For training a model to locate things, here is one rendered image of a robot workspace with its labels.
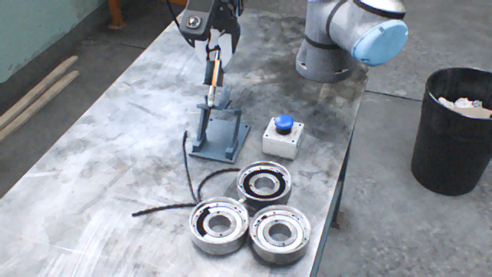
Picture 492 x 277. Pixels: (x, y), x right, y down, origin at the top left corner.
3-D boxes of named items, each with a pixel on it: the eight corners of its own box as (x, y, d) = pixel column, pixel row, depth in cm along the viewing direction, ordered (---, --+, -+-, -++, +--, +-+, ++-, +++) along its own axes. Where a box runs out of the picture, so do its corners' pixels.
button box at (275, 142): (294, 160, 104) (296, 142, 101) (262, 152, 106) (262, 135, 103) (304, 136, 110) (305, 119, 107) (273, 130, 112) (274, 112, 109)
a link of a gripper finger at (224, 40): (245, 61, 99) (240, 17, 93) (237, 77, 95) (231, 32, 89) (231, 60, 100) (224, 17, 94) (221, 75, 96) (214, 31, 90)
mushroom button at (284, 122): (289, 145, 104) (290, 127, 101) (271, 141, 105) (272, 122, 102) (294, 133, 107) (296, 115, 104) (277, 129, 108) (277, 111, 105)
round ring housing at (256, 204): (267, 168, 103) (267, 153, 100) (302, 197, 97) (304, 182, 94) (226, 191, 98) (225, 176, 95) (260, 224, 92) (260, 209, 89)
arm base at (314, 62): (303, 47, 139) (306, 14, 132) (357, 57, 135) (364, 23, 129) (288, 76, 128) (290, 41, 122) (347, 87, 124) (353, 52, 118)
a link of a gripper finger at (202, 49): (217, 58, 100) (221, 16, 94) (207, 74, 96) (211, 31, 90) (203, 54, 101) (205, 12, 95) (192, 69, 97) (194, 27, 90)
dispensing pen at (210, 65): (195, 128, 95) (208, 40, 93) (203, 127, 99) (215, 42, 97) (207, 130, 95) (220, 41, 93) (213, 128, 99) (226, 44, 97)
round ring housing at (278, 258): (321, 245, 88) (324, 230, 85) (278, 278, 83) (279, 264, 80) (280, 210, 94) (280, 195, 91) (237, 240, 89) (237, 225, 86)
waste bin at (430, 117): (486, 211, 199) (526, 127, 171) (398, 191, 207) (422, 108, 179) (485, 155, 224) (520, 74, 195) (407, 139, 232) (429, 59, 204)
